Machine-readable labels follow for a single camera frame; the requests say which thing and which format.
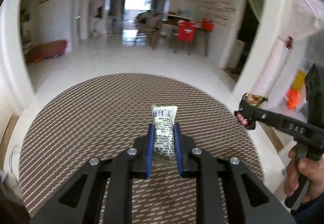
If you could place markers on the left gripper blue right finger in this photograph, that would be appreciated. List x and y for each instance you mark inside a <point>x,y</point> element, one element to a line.
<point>178,148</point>

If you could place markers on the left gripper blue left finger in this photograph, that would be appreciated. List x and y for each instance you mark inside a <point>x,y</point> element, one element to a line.
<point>150,149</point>

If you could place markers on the white printed ointment tube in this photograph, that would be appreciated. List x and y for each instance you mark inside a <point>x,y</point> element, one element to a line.
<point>164,140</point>

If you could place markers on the snack wrapper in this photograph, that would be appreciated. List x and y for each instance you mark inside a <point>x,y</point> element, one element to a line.
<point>248,104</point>

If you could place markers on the blue sleeve right forearm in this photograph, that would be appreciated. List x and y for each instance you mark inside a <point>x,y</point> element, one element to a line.
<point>311,212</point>

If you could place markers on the person's right hand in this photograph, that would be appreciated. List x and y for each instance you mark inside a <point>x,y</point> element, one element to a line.
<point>313,170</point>

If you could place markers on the orange plastic stool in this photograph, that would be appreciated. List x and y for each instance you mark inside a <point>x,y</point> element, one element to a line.
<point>292,97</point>

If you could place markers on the yellow plastic bin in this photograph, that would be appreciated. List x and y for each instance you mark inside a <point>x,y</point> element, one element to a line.
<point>299,80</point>

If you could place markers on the red covered dining chair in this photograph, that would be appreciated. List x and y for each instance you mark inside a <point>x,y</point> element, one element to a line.
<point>185,35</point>

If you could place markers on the red basket on table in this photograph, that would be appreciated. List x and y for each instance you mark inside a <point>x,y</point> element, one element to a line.
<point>207,25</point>

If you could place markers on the wooden dining table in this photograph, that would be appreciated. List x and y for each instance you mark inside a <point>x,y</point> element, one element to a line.
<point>172,20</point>

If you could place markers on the dark red bench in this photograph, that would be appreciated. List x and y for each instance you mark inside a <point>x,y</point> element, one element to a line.
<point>45,51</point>

